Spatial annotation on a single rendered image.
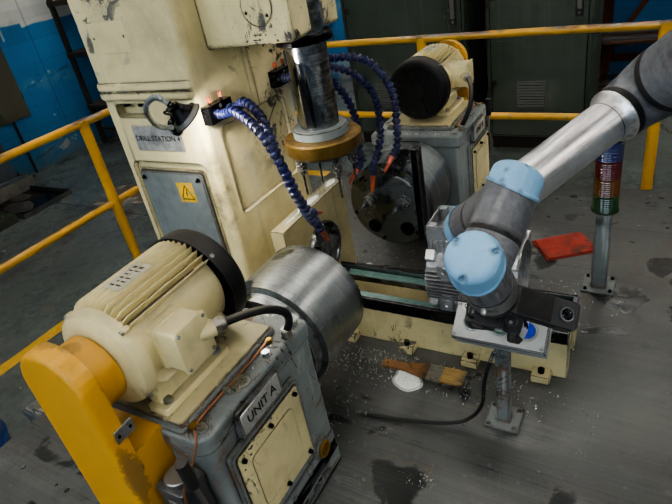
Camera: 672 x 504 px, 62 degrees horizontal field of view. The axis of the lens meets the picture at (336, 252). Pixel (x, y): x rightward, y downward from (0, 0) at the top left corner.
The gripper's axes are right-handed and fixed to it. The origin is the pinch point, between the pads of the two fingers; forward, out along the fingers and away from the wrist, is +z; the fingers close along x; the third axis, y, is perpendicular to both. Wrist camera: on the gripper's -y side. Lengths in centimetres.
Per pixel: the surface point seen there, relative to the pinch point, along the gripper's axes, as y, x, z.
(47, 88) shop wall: 548, -208, 203
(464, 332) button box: 11.1, 2.3, 2.3
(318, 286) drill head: 39.2, 0.4, -6.7
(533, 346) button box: -1.5, 2.5, 2.3
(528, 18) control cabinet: 72, -259, 214
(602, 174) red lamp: -6, -46, 28
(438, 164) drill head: 37, -50, 34
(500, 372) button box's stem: 5.3, 6.8, 12.5
